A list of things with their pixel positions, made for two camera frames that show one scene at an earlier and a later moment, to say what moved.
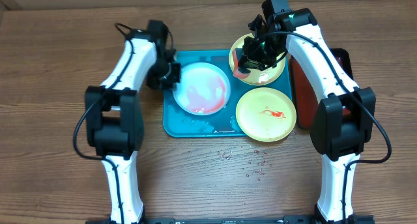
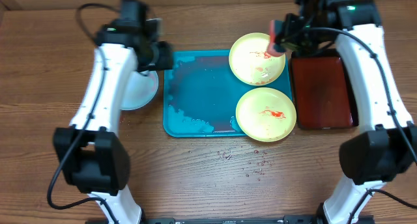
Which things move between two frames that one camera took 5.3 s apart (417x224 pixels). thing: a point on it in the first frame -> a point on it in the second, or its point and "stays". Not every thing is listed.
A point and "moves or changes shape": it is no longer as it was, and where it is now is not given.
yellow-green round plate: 266,114 stays
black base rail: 281,219 stays
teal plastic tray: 177,123 stays
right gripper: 253,59 -> 288,31
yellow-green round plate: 256,76 stays
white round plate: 204,88 moves or changes shape
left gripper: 169,84 -> 164,60
